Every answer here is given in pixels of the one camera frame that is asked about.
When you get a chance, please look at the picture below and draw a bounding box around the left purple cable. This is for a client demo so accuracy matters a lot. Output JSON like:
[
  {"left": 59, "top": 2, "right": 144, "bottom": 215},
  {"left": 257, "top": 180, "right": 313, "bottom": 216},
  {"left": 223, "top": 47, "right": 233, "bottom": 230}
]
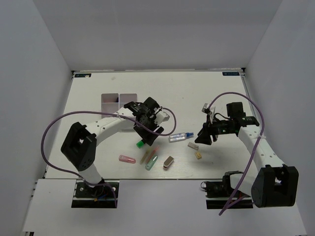
[{"left": 40, "top": 107, "right": 178, "bottom": 207}]

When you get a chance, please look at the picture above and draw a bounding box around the clear blue spray bottle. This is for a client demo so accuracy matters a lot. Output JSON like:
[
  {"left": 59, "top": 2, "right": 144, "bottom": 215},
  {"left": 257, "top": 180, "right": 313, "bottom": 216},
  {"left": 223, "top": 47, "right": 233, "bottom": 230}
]
[{"left": 168, "top": 132, "right": 194, "bottom": 143}]

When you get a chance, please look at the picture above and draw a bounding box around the white dirty eraser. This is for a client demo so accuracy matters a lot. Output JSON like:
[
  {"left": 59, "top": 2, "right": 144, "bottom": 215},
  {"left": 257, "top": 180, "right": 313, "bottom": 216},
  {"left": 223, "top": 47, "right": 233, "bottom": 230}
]
[{"left": 188, "top": 142, "right": 199, "bottom": 150}]

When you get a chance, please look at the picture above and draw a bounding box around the left blue table label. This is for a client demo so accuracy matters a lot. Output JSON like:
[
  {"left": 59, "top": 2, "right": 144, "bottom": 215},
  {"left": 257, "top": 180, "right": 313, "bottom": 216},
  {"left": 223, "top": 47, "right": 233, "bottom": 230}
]
[{"left": 74, "top": 73, "right": 92, "bottom": 78}]

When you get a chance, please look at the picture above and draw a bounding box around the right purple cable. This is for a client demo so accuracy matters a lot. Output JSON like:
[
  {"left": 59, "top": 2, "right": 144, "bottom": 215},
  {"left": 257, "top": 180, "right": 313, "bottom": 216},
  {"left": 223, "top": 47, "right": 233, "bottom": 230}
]
[{"left": 218, "top": 91, "right": 266, "bottom": 216}]

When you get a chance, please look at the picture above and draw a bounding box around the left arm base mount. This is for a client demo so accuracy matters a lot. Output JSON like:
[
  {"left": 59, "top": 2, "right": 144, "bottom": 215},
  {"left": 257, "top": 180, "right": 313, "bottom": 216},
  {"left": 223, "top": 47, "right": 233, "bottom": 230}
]
[{"left": 71, "top": 181, "right": 120, "bottom": 208}]

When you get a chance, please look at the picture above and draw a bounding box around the green correction tape dispenser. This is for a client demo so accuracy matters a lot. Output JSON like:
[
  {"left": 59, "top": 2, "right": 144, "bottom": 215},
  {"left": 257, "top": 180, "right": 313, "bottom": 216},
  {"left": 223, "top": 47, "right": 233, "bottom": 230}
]
[{"left": 145, "top": 155, "right": 158, "bottom": 171}]

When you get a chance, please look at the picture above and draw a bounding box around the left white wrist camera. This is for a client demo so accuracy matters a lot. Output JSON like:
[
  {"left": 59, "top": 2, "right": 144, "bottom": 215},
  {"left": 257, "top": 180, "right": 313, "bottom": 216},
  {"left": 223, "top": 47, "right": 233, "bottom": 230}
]
[{"left": 155, "top": 111, "right": 170, "bottom": 124}]

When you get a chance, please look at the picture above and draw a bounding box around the orange highlighter pen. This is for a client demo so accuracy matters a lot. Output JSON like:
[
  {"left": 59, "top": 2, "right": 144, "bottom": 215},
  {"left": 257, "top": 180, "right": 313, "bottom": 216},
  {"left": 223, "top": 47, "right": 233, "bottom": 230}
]
[{"left": 145, "top": 146, "right": 159, "bottom": 164}]

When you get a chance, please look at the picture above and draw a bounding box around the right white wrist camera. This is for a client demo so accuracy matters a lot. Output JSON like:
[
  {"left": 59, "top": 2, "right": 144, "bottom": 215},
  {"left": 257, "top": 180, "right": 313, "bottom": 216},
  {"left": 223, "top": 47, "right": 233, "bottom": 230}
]
[{"left": 201, "top": 103, "right": 216, "bottom": 123}]

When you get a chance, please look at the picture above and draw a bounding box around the pink correction tape dispenser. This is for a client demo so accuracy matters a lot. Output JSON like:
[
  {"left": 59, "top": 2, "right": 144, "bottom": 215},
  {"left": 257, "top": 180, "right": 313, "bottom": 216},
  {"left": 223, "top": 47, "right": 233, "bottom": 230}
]
[{"left": 119, "top": 155, "right": 136, "bottom": 164}]

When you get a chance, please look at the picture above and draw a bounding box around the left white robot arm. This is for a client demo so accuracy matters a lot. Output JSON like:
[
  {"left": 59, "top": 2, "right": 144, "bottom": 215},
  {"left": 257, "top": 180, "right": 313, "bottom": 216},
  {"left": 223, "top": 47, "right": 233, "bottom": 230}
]
[{"left": 61, "top": 97, "right": 169, "bottom": 196}]

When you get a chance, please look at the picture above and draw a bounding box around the white compartment organizer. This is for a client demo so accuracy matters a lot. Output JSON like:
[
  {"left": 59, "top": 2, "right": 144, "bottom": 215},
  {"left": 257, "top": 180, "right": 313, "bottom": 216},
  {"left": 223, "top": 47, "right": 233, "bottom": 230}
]
[
  {"left": 101, "top": 93, "right": 119, "bottom": 113},
  {"left": 118, "top": 92, "right": 139, "bottom": 131}
]

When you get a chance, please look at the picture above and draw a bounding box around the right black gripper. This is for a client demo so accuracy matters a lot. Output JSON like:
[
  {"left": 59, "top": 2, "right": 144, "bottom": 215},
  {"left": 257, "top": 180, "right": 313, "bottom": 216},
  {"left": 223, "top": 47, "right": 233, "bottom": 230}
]
[{"left": 195, "top": 114, "right": 235, "bottom": 145}]

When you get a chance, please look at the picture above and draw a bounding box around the small yellow eraser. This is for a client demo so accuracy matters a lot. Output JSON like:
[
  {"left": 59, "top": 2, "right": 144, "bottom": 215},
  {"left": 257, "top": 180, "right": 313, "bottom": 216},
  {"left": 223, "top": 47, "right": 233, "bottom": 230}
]
[{"left": 195, "top": 151, "right": 202, "bottom": 160}]

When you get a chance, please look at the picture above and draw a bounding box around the purple cable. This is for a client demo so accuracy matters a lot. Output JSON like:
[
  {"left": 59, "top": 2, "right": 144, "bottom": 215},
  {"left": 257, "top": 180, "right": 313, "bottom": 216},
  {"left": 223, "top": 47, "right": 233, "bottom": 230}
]
[
  {"left": 218, "top": 91, "right": 266, "bottom": 216},
  {"left": 40, "top": 107, "right": 178, "bottom": 207}
]

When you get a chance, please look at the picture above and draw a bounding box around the brown white stamp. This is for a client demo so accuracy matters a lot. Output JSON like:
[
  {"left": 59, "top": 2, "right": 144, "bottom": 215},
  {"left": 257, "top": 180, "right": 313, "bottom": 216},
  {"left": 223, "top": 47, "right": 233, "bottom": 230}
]
[{"left": 163, "top": 156, "right": 174, "bottom": 170}]

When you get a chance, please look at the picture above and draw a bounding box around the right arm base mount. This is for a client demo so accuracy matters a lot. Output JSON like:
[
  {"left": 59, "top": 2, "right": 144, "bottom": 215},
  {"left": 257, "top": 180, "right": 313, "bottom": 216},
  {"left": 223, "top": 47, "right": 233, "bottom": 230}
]
[{"left": 200, "top": 181, "right": 253, "bottom": 209}]

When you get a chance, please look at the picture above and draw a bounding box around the right white compartment organizer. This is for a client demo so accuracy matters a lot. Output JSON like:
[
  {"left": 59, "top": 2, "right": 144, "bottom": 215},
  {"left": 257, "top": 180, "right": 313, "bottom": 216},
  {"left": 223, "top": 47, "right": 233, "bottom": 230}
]
[{"left": 118, "top": 92, "right": 139, "bottom": 131}]

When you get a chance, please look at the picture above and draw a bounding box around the right blue table label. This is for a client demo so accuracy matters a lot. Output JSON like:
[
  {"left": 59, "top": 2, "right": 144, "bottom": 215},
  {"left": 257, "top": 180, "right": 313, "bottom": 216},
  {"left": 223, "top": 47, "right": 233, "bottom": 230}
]
[{"left": 222, "top": 71, "right": 240, "bottom": 76}]

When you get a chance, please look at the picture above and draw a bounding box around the yellow highlighter pen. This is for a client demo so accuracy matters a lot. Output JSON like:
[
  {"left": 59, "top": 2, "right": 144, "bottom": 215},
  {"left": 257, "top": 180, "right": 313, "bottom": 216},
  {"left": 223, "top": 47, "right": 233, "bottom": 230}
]
[{"left": 140, "top": 150, "right": 150, "bottom": 165}]

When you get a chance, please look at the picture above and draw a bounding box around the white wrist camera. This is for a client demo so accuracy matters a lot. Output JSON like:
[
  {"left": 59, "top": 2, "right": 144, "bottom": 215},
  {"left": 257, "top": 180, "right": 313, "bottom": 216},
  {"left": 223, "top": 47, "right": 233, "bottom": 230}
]
[
  {"left": 155, "top": 111, "right": 170, "bottom": 124},
  {"left": 201, "top": 103, "right": 216, "bottom": 123}
]

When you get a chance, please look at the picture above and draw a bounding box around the green black highlighter marker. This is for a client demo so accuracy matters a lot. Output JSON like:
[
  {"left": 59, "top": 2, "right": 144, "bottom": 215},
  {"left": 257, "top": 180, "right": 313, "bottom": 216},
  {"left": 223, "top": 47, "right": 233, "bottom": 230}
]
[{"left": 136, "top": 141, "right": 145, "bottom": 148}]

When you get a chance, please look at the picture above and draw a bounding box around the left white compartment organizer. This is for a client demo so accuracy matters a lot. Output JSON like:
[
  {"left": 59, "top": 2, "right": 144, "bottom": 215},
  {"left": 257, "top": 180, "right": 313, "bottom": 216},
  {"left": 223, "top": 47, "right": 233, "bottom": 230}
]
[{"left": 101, "top": 93, "right": 119, "bottom": 113}]

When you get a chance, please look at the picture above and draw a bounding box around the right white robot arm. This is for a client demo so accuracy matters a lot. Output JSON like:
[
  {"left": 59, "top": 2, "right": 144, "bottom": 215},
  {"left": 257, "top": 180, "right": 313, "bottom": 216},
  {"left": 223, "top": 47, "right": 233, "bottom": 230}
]
[{"left": 195, "top": 102, "right": 299, "bottom": 208}]

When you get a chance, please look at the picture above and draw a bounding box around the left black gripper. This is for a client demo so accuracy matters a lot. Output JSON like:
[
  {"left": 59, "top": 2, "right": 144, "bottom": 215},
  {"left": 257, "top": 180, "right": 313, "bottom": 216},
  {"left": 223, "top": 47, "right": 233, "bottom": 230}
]
[{"left": 134, "top": 116, "right": 164, "bottom": 146}]

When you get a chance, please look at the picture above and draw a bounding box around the blue table label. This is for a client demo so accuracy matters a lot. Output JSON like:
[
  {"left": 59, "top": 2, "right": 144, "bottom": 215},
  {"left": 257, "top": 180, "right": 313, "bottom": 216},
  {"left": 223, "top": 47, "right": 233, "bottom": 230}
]
[
  {"left": 74, "top": 73, "right": 92, "bottom": 78},
  {"left": 222, "top": 71, "right": 240, "bottom": 76}
]

